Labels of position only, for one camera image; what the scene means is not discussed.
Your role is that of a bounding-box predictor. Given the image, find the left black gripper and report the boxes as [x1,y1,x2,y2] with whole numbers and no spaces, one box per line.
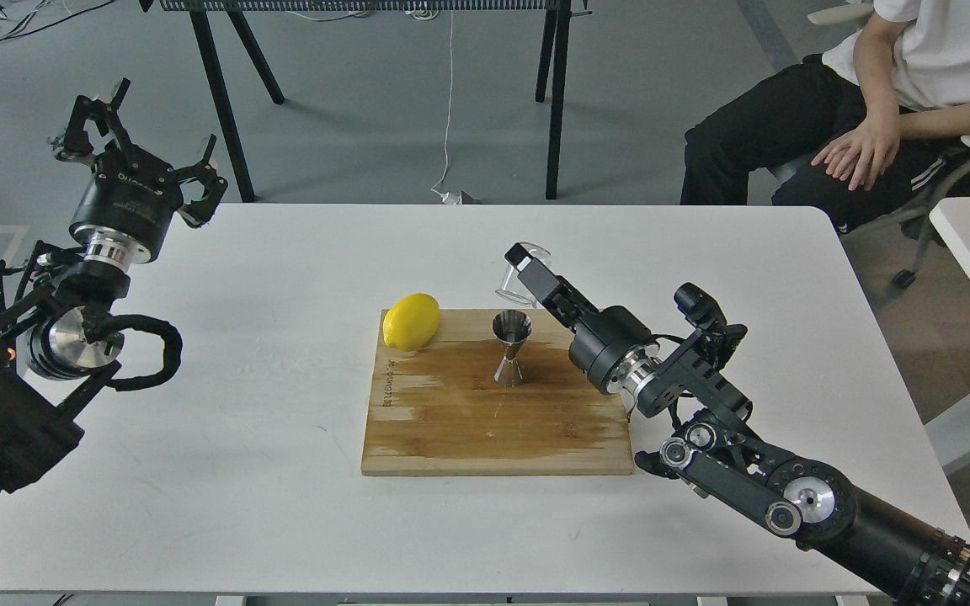
[49,79,228,263]

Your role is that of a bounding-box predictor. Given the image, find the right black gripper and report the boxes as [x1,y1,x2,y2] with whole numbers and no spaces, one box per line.
[504,242,661,396]

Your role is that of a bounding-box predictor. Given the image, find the clear glass measuring cup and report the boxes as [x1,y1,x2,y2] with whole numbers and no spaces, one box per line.
[495,242,552,308]

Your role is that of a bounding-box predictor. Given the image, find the steel double jigger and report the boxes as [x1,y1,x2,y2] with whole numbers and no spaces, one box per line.
[492,308,532,387]

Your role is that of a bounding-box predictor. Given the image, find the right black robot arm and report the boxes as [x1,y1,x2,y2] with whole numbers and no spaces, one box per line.
[505,244,970,605]

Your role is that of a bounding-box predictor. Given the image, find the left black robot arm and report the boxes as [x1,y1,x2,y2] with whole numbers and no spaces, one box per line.
[0,79,227,494]

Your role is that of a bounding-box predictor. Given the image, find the person's hand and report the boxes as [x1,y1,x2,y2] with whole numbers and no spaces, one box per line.
[811,114,901,191]

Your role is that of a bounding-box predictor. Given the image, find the yellow lemon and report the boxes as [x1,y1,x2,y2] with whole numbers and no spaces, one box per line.
[382,293,441,352]

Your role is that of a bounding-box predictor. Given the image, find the wooden cutting board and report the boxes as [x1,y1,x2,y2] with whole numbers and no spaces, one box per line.
[360,308,634,476]

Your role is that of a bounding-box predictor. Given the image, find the seated person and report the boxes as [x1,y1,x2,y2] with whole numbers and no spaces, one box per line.
[680,1,970,235]

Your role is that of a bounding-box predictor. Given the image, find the office chair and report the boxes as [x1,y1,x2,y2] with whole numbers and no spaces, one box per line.
[769,3,970,290]

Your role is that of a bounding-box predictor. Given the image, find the white hanging cable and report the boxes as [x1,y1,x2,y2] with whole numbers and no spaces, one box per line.
[430,10,482,206]

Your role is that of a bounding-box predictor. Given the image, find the black metal frame table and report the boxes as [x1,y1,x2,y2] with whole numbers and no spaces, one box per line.
[136,0,594,205]

